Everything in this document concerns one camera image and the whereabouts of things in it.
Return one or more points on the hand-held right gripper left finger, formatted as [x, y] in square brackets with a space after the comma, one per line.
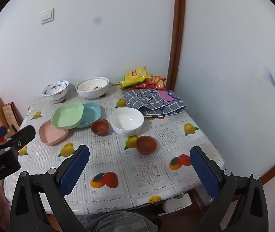
[74, 171]

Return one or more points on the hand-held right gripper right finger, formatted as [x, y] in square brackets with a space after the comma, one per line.
[205, 174]

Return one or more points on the pink square plate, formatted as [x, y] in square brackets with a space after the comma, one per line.
[51, 135]

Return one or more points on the green square plate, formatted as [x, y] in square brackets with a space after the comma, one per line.
[67, 116]

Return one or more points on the small brown bowl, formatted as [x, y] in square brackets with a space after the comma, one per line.
[146, 145]
[100, 127]

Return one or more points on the blue square plate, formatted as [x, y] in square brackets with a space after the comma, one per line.
[91, 113]

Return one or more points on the plain white bowl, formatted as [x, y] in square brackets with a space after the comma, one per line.
[126, 120]

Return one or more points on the brown framed board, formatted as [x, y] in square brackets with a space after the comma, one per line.
[10, 116]

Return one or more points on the white object under table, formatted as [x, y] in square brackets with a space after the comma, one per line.
[177, 203]

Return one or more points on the fruit printed tablecloth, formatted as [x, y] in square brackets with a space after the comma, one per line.
[118, 164]

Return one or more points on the blue patterned white bowl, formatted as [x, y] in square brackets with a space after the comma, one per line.
[55, 90]

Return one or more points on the person's camouflage pants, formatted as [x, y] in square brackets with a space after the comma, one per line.
[120, 222]

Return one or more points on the large white bowl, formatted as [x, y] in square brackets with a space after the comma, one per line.
[91, 94]

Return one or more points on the white bowl with red print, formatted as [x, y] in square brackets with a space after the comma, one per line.
[91, 85]

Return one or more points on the grey checked cloth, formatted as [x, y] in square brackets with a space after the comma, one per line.
[152, 102]

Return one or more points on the red chip bag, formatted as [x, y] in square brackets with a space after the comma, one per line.
[154, 82]

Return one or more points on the yellow chip bag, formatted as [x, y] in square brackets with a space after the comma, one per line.
[133, 77]

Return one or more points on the white light switch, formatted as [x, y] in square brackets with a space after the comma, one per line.
[47, 16]

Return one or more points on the brown wooden door frame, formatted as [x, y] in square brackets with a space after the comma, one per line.
[177, 33]

